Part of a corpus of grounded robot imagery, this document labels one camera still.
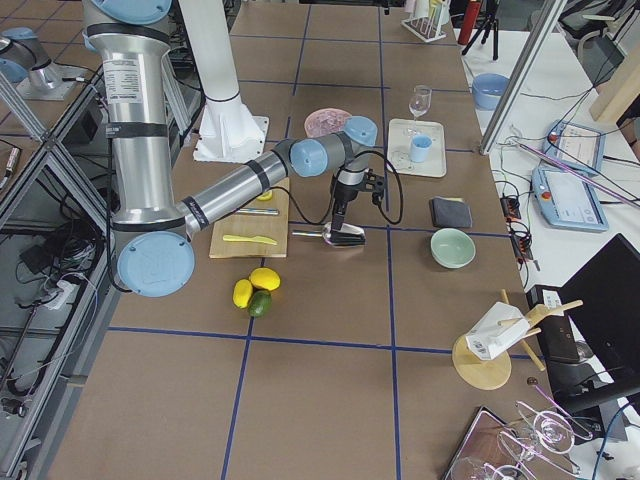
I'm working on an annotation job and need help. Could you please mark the steel ice scoop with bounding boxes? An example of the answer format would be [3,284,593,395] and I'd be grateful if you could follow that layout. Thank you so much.
[291,223,366,247]

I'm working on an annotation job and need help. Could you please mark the yellow plastic knife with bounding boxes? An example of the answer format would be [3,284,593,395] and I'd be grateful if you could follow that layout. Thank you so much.
[222,234,278,246]

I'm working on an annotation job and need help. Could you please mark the wooden cutting board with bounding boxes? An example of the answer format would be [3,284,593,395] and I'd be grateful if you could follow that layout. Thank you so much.
[209,189,289,259]

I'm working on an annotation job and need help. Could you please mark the green lime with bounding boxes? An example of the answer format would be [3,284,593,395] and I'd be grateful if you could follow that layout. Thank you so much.
[247,290,272,318]

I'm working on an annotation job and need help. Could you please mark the far teach pendant tablet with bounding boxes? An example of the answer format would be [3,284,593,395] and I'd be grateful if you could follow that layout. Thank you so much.
[542,120,605,176]

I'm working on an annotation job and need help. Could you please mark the near teach pendant tablet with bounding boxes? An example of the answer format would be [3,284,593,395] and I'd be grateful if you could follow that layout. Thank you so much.
[531,167,609,232]

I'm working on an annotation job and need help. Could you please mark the black monitor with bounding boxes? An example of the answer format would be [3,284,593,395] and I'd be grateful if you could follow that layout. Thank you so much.
[540,234,639,413]

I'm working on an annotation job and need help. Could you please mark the wooden cup stand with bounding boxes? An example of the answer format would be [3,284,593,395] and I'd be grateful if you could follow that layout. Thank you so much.
[452,289,583,390]

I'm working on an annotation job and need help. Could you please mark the blue plastic cup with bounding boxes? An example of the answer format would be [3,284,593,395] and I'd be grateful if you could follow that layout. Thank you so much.
[409,135,432,163]

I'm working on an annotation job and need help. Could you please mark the white carton box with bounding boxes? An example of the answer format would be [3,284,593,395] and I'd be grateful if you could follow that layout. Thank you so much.
[464,302,530,361]

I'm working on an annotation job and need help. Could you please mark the green ceramic bowl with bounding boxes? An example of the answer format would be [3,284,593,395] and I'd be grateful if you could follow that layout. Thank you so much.
[430,228,476,269]

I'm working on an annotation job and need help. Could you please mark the black tripod legs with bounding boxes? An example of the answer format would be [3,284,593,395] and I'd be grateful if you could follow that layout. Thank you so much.
[461,0,500,61]

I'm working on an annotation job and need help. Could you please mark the yellow lemon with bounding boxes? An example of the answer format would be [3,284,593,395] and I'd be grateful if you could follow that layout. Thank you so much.
[232,278,254,309]
[249,267,281,291]

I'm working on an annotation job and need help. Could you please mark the half lemon slice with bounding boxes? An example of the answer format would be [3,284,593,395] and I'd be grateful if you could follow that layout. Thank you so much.
[256,190,273,202]

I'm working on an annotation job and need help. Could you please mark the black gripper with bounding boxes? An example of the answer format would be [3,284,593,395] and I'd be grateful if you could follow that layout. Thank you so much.
[330,169,365,232]

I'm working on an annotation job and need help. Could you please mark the teach pendant tablet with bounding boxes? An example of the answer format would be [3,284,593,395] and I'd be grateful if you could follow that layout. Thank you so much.
[542,120,605,176]
[531,167,609,232]

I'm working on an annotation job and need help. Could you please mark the white wire cup rack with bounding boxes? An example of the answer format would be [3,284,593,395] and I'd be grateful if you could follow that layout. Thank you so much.
[401,0,450,43]

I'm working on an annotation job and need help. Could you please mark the clear wine glass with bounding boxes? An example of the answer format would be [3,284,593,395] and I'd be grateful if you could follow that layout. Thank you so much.
[404,85,432,137]

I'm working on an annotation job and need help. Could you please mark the cream bear tray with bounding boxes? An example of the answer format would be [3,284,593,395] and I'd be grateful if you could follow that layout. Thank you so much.
[387,119,446,178]

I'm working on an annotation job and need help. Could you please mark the steel cylinder muddler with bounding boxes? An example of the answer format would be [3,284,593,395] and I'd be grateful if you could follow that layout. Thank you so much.
[234,207,280,216]

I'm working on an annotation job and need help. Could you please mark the blue bowl with fork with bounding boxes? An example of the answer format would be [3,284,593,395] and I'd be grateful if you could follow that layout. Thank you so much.
[471,73,509,111]

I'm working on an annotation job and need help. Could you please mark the pink bowl of ice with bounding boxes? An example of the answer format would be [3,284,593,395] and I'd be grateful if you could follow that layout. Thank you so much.
[304,108,352,138]

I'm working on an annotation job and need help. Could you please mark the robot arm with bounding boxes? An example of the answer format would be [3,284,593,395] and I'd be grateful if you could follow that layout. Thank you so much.
[83,1,377,297]

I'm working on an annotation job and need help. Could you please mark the aluminium frame post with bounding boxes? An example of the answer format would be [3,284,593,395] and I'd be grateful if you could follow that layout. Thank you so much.
[479,0,567,155]

